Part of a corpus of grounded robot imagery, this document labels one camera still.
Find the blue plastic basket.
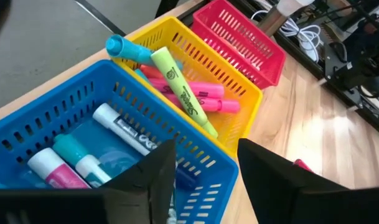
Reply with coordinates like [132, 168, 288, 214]
[0, 59, 240, 224]

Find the teal Expo marker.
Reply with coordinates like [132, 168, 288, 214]
[52, 133, 113, 189]

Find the black flat bar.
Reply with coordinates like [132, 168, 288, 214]
[154, 0, 180, 19]

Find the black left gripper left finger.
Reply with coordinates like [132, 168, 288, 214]
[0, 139, 177, 224]

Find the blue highlighter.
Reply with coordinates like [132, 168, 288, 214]
[105, 34, 184, 72]
[134, 68, 151, 84]

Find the red plastic basket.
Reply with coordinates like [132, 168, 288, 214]
[191, 0, 286, 90]

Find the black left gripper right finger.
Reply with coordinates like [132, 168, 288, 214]
[238, 139, 379, 224]

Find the yellow plastic basket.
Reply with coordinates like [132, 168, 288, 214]
[111, 16, 264, 158]

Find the yellow highlighter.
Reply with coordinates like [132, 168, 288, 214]
[151, 46, 219, 139]

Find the white power cable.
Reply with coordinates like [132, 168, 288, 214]
[250, 9, 322, 63]

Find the white bulb lamp wooden base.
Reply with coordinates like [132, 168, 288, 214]
[256, 0, 316, 37]

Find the blue Expo marker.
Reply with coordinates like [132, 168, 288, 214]
[92, 103, 199, 191]

